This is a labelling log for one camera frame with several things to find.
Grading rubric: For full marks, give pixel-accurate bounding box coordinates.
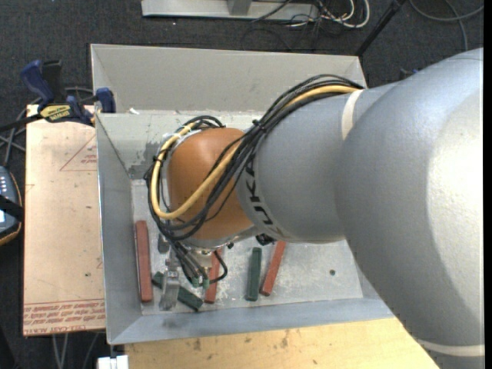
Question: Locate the dark green flat block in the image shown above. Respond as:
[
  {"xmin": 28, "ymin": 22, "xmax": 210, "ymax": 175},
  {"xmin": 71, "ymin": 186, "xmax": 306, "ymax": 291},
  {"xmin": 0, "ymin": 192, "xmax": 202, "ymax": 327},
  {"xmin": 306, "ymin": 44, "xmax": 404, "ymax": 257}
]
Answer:
[
  {"xmin": 245, "ymin": 246, "xmax": 264, "ymax": 303},
  {"xmin": 151, "ymin": 271, "xmax": 204, "ymax": 312}
]

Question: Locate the red-brown flat block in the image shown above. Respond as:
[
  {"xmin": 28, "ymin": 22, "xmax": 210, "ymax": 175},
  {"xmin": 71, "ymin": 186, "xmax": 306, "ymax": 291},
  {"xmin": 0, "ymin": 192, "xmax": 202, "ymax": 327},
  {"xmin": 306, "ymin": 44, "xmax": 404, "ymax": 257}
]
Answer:
[
  {"xmin": 204, "ymin": 248, "xmax": 224, "ymax": 304},
  {"xmin": 134, "ymin": 220, "xmax": 155, "ymax": 304},
  {"xmin": 259, "ymin": 239, "xmax": 288, "ymax": 298}
]

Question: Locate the brown cardboard board, red print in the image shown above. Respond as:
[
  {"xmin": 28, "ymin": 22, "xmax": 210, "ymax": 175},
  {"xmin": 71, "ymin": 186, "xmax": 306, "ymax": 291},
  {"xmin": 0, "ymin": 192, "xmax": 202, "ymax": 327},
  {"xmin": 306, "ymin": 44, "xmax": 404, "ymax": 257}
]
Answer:
[{"xmin": 22, "ymin": 104, "xmax": 107, "ymax": 337}]

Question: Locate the grey metal bin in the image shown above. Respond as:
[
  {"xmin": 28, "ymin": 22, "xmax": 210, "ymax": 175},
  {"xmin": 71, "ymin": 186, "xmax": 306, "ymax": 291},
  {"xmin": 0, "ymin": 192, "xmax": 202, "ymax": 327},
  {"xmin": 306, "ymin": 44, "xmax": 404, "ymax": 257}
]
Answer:
[{"xmin": 90, "ymin": 43, "xmax": 395, "ymax": 346}]

